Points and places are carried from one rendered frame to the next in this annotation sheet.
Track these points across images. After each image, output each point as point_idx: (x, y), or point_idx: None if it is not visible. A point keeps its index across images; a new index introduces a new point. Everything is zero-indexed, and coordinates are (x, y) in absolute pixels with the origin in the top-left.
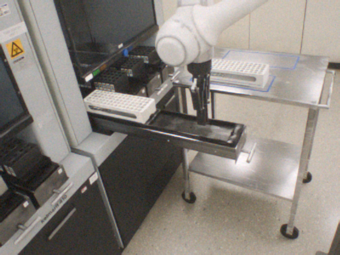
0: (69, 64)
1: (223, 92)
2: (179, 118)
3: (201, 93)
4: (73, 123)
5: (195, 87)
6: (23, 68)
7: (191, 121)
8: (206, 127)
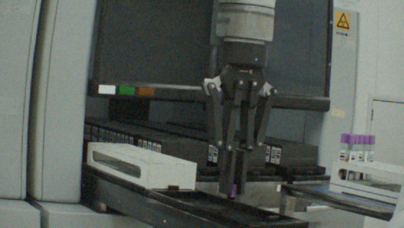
0: (84, 50)
1: (346, 206)
2: (219, 205)
3: (231, 110)
4: (47, 154)
5: (210, 82)
6: (13, 13)
7: (232, 211)
8: (245, 218)
